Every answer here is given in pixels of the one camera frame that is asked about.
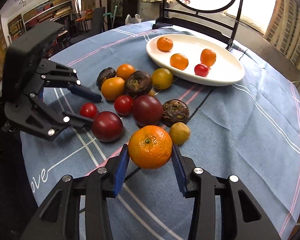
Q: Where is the large orange mandarin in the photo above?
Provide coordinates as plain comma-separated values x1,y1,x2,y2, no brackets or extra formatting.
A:
170,53,189,70

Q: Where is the small orange fruit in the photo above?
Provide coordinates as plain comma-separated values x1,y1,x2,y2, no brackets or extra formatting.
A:
200,49,216,67

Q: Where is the small red cherry tomato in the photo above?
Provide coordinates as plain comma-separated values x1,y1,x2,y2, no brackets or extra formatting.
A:
79,102,98,119

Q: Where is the dark brown passion fruit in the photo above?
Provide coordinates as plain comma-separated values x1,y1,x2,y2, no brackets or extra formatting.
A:
96,67,116,90

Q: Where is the dark red plum tomato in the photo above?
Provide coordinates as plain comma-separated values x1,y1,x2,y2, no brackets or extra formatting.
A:
91,111,123,142

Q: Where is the small orange tomato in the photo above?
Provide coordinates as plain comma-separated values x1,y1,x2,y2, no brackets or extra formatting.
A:
116,63,135,80

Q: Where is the brown wrinkled passion fruit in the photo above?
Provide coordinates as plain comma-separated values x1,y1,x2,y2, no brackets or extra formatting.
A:
124,70,153,98

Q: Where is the dark purple plum tomato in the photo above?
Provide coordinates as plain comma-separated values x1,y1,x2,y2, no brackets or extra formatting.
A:
132,95,163,126

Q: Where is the yellow green tomato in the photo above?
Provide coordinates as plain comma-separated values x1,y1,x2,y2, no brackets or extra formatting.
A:
152,68,173,90

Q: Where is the white plastic bag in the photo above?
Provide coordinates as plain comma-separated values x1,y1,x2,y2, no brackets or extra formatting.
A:
125,14,142,25

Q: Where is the blue striped tablecloth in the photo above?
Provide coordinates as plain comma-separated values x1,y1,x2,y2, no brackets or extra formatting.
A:
20,21,300,240

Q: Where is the brown passion fruit right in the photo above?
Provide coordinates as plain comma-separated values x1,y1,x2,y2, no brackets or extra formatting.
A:
161,99,190,127

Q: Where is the small yellow fruit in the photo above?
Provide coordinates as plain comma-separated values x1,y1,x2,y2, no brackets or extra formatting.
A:
169,122,190,146

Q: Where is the white ceramic plate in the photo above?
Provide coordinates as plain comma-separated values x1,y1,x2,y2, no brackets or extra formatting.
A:
146,34,245,86

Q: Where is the round bird painting screen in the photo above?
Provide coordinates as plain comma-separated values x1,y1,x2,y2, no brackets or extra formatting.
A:
152,0,243,50

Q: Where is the right checked curtain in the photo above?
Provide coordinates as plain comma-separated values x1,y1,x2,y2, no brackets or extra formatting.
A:
263,0,300,71

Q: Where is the window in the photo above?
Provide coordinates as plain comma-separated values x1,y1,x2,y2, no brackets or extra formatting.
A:
225,0,280,34

